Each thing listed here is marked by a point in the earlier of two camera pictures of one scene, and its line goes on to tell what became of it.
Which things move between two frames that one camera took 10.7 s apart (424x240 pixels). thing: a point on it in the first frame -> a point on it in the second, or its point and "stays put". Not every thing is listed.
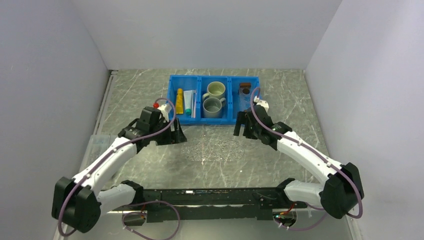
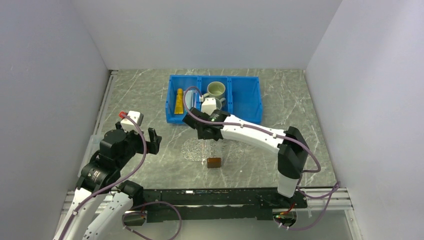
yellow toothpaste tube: [179, 102] stays put
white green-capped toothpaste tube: [188, 96] stays put
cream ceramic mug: [215, 89] stays put
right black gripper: [242, 118] -> [200, 135]
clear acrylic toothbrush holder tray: [244, 92] -> [214, 154]
